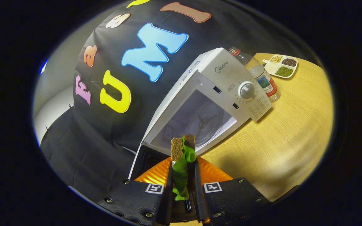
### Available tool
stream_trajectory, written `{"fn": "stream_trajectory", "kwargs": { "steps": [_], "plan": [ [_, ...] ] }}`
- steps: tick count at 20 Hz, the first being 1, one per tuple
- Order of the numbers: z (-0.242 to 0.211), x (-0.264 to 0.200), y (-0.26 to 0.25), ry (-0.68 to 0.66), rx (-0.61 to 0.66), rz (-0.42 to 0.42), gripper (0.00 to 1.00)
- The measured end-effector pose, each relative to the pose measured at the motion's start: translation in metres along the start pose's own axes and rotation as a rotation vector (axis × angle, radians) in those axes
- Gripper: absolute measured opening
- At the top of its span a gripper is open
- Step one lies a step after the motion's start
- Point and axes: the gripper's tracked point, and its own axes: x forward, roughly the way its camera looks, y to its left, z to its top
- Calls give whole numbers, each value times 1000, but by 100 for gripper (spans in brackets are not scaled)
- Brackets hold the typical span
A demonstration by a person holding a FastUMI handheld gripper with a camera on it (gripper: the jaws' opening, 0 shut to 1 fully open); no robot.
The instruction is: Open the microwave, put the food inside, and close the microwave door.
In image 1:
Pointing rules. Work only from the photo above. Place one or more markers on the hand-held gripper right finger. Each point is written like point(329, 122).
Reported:
point(199, 194)

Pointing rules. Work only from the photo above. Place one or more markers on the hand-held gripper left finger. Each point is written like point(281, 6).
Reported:
point(169, 194)

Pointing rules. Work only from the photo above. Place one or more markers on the brown bread lettuce sandwich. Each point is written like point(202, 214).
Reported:
point(181, 169)

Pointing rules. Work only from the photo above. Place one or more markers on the white microwave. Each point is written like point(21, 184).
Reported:
point(225, 73)

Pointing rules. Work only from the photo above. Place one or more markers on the glass turntable plate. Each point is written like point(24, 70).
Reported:
point(214, 130)

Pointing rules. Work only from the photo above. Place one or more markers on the clear plastic bottle red label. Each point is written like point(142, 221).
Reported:
point(259, 73)

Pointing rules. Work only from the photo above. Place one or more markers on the white divided tray of beans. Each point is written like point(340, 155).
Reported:
point(283, 66)

